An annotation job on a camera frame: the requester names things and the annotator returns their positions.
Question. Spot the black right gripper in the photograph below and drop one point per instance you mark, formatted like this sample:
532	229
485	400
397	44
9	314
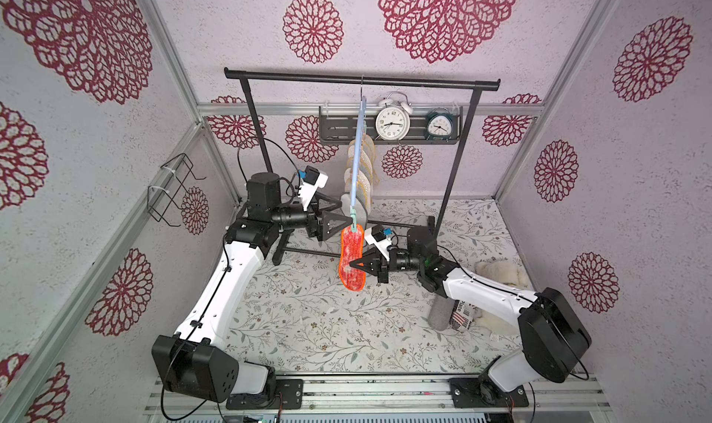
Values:
382	262

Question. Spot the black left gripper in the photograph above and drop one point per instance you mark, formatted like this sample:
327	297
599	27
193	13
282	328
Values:
320	229

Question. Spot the red translucent gel insole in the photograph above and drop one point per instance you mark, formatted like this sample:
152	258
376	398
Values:
351	242

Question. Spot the light blue clip hanger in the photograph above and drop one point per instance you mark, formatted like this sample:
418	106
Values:
360	129

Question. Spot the white dotted foam insole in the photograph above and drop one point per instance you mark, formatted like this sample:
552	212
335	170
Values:
347	209

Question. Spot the yellow-edged grey felt insole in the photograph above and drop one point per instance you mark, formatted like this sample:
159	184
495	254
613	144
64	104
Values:
363	191

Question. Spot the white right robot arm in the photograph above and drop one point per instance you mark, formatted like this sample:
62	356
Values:
553	339

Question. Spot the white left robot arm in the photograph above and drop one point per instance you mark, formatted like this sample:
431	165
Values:
193	361

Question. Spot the grey felt roll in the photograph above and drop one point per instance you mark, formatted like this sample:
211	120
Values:
439	317

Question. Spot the white twin-bell alarm clock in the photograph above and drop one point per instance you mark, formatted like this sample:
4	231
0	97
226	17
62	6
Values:
393	121

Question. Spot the small green alarm clock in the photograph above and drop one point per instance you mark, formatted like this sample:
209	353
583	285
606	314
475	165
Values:
439	126

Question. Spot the black metal clothes rack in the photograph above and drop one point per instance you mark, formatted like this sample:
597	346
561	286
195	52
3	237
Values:
476	87

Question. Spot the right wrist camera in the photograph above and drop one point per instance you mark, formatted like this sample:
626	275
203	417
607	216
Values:
381	238

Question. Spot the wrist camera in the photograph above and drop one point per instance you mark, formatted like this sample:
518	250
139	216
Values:
381	238
311	179

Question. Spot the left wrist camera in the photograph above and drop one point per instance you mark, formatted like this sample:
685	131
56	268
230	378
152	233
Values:
311	179

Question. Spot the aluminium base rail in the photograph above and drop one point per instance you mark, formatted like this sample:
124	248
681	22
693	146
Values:
391	398

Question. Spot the black wire wall basket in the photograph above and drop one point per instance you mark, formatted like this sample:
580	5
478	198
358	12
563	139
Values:
161	198

